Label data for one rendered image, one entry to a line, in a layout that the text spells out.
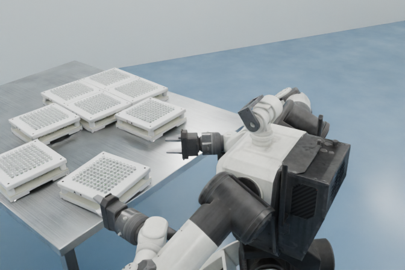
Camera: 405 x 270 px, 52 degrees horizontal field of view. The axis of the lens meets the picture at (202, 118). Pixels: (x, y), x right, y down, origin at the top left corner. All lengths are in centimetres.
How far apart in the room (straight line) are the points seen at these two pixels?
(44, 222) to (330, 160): 99
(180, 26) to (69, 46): 137
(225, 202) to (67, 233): 72
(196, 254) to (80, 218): 71
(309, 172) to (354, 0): 571
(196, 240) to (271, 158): 29
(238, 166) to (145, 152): 86
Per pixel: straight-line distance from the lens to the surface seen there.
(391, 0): 713
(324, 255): 136
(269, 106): 106
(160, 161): 176
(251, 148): 108
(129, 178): 156
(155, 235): 113
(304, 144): 111
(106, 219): 131
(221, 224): 92
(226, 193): 93
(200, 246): 91
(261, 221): 91
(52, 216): 159
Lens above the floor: 179
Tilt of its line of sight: 28 degrees down
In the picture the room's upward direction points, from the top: 2 degrees counter-clockwise
